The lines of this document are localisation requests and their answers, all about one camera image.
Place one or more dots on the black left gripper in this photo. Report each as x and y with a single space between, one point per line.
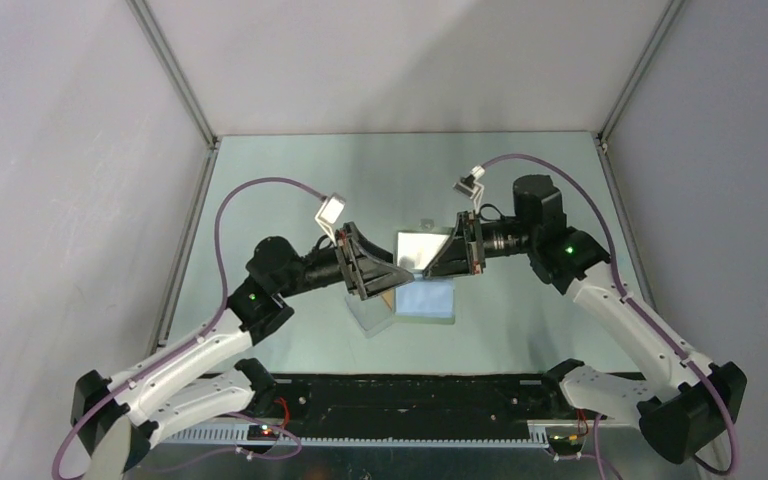
363 272

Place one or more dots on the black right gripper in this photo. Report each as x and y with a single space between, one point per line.
461 254

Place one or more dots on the clear plastic tray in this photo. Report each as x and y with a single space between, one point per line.
371 315

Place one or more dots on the orange VIP card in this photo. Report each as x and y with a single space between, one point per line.
389 300

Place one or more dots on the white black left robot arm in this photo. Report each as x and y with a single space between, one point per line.
166 393

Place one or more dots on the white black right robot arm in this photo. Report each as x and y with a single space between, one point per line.
684 400

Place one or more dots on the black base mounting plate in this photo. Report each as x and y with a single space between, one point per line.
407 407

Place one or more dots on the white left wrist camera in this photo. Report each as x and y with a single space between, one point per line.
328 214

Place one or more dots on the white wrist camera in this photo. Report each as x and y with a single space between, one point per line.
328 214
471 187

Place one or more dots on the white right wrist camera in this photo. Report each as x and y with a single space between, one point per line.
471 187

